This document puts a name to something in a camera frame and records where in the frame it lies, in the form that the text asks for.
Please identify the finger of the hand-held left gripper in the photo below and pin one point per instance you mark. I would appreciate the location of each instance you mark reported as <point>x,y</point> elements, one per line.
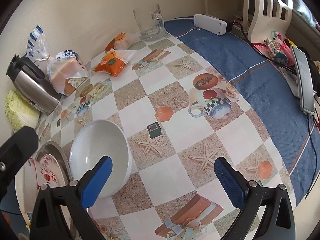
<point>25,140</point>

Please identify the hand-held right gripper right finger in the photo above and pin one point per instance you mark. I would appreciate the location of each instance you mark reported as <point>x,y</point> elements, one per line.
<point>228,180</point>

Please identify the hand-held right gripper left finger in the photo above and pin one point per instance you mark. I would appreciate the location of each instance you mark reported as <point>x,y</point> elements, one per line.
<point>98,180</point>

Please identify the stainless steel basin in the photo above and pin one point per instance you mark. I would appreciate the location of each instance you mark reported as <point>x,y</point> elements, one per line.
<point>58,150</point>

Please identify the white bowl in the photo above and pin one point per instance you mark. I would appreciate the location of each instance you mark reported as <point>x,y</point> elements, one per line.
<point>100,140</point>

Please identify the strawberry print bowl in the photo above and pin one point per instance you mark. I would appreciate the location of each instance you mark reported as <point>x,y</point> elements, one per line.
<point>47,175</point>

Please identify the napa cabbage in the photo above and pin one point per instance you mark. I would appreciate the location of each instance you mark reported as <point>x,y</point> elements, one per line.
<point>17,112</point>

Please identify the stainless steel thermos jug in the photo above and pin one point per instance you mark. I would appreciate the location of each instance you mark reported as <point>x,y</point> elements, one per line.
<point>32,90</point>

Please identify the bagged bread loaf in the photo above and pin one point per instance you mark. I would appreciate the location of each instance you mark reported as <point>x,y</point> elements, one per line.
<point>65,77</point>

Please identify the checked printed tablecloth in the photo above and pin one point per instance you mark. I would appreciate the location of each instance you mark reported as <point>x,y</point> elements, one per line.
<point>162,92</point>

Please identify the orange snack packet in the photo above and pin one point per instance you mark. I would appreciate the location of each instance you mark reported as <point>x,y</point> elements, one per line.
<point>113,63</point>
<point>120,41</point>

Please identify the silver tablet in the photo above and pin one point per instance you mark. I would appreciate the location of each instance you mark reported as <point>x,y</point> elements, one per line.
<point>303,80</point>

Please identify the pink brush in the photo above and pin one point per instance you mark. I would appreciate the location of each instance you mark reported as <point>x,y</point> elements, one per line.
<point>261,48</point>

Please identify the colourful puzzle cylinder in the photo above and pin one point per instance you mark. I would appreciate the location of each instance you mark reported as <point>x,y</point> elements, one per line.
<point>276,52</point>

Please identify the clear glass mug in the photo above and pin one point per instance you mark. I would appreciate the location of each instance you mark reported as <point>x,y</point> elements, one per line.
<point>147,22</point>

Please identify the white chair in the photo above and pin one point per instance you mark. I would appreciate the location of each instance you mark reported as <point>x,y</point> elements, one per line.
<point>260,17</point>

